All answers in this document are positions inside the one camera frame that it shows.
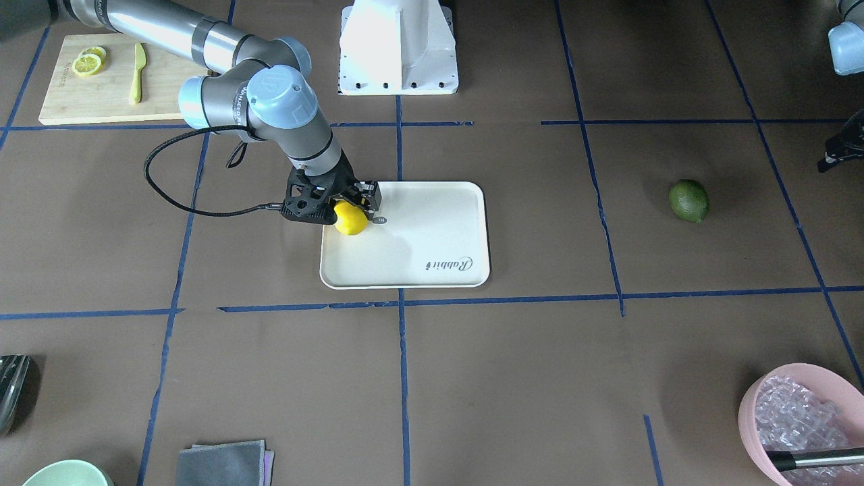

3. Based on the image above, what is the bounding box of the light green bowl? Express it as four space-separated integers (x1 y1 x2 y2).
24 459 115 486

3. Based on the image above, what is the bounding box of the yellow-green plastic knife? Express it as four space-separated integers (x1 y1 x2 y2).
128 43 148 104

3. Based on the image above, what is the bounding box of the dark grey object edge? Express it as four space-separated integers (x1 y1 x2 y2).
1 354 32 436

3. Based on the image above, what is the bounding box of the black cable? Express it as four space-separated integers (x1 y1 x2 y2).
143 124 284 218

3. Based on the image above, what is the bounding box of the metal handle black grip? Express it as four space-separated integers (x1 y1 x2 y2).
766 448 863 473

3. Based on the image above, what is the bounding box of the lemon slice back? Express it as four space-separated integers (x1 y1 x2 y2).
78 45 107 61

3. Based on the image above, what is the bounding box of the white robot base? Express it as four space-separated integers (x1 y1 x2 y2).
337 1 460 97

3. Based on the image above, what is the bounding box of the yellow lemon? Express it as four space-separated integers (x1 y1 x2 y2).
333 200 369 236

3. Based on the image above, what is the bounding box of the bubble wrap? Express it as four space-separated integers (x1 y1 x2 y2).
754 375 855 486

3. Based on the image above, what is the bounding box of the green lime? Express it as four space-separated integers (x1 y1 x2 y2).
668 179 710 223

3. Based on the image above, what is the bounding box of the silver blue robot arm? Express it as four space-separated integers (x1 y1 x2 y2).
41 1 381 225

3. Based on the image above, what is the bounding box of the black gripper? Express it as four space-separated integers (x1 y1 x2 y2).
281 168 387 225

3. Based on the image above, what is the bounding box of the lemon slice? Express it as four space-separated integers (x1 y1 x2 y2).
78 45 107 61
72 53 104 77

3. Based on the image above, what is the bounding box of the second robot arm light blue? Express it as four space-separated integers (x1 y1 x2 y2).
828 1 863 76

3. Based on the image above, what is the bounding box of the cream Rabbit tray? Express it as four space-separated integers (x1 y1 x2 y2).
320 182 491 290

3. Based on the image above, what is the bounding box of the pink bowl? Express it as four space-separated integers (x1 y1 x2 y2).
738 363 864 486

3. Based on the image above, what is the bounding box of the grey folded cloth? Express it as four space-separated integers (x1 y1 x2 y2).
175 439 275 485

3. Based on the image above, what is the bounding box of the wooden cutting board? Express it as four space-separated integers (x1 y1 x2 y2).
39 34 208 126

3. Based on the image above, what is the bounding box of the lemon slice front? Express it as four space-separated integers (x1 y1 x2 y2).
72 53 104 77

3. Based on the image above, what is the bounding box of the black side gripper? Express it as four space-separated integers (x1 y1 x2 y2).
817 109 863 174

